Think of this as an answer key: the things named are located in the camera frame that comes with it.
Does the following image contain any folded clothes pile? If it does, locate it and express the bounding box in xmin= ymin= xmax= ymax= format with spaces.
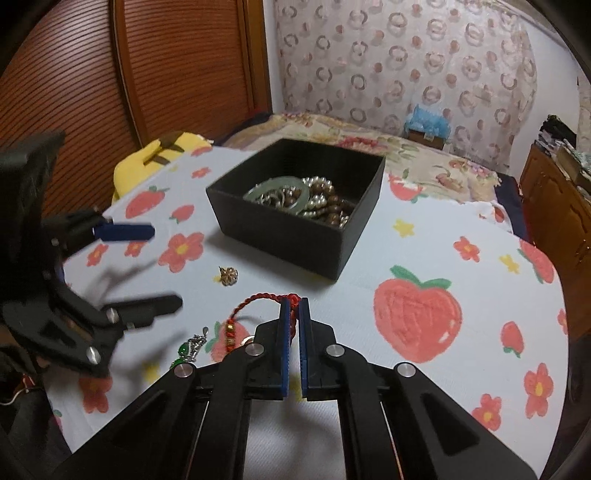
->
xmin=536 ymin=115 xmax=577 ymax=155

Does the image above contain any green stone silver pendant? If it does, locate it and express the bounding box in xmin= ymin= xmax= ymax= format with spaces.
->
xmin=170 ymin=327 xmax=208 ymax=369

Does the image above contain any floral bed quilt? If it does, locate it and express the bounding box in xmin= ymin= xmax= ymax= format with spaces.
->
xmin=222 ymin=113 xmax=501 ymax=203

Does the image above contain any red braided cord charm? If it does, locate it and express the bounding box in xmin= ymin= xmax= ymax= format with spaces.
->
xmin=222 ymin=292 xmax=301 ymax=354

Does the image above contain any wooden louvered wardrobe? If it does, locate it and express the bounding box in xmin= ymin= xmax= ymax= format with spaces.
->
xmin=1 ymin=1 xmax=271 ymax=215

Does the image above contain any strawberry flower print cloth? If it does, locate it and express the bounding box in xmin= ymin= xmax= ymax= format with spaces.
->
xmin=46 ymin=147 xmax=568 ymax=472

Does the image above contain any blue wrapped gift box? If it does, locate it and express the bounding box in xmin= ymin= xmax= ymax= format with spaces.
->
xmin=404 ymin=105 xmax=451 ymax=150

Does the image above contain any pale green jade bangle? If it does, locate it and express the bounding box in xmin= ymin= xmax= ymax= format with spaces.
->
xmin=243 ymin=176 xmax=311 ymax=215

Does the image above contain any black square jewelry box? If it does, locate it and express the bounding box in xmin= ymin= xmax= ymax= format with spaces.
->
xmin=206 ymin=139 xmax=385 ymax=281

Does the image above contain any small gold flower brooch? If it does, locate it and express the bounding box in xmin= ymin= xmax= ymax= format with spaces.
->
xmin=218 ymin=267 xmax=238 ymax=287

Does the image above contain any wooden sideboard cabinet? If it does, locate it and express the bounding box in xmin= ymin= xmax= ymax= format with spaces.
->
xmin=520 ymin=145 xmax=591 ymax=340

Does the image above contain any yellow plush toy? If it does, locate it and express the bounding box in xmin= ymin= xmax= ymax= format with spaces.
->
xmin=111 ymin=131 xmax=212 ymax=204

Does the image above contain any circle pattern sheer curtain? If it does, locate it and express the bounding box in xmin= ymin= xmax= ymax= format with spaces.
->
xmin=274 ymin=1 xmax=537 ymax=173

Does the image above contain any brown wooden bead bracelet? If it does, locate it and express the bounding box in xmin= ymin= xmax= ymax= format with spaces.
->
xmin=280 ymin=181 xmax=357 ymax=228

